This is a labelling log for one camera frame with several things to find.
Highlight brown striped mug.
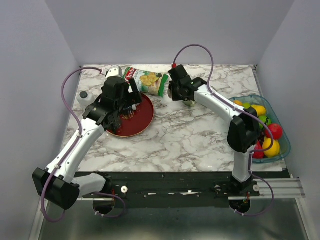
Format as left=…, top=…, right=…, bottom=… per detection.
left=167, top=83, right=173, bottom=99

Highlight light green mug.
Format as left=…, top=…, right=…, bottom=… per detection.
left=183, top=100, right=196, bottom=108

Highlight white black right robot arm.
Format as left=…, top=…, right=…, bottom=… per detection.
left=168, top=64, right=260, bottom=196

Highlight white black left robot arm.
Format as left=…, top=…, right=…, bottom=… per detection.
left=32, top=76, right=142, bottom=210

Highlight red round tray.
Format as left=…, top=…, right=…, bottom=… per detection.
left=106, top=93, right=155, bottom=138

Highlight green chips bag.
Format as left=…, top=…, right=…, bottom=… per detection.
left=123, top=67, right=169, bottom=97

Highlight white bottle grey cap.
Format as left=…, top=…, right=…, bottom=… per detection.
left=76, top=91, right=96, bottom=108

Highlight orange toy fruit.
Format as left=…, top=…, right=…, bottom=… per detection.
left=234, top=100, right=244, bottom=107

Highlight green toy lime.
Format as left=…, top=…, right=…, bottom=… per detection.
left=243, top=102, right=251, bottom=109

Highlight yellow toy lemon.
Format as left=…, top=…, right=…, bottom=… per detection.
left=251, top=104, right=267, bottom=117

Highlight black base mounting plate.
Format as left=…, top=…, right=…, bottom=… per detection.
left=99, top=172, right=260, bottom=209

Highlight dark toy grapes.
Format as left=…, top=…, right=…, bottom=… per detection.
left=258, top=130, right=266, bottom=146

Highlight red toy dragon fruit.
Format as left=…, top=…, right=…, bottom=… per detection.
left=252, top=141, right=265, bottom=159

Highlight red toy apple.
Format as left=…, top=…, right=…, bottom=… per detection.
left=264, top=123, right=283, bottom=140

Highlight yellow toy fruit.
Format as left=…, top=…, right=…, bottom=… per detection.
left=262, top=137, right=280, bottom=158

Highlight teal transparent fruit container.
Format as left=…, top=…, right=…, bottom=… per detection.
left=230, top=94, right=291, bottom=164

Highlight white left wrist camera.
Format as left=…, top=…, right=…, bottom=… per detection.
left=105, top=65, right=123, bottom=80

